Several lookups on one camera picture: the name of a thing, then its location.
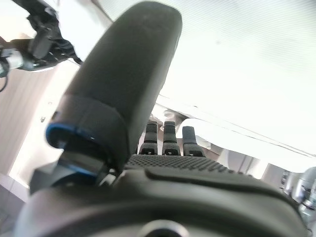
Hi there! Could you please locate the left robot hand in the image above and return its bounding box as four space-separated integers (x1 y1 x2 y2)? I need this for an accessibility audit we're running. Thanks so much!
12 1 309 237

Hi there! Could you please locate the bed with beige cover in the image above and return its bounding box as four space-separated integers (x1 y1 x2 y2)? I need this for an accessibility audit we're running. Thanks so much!
93 0 316 158

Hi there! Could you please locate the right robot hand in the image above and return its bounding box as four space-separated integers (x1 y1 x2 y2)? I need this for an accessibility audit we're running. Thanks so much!
12 0 82 65

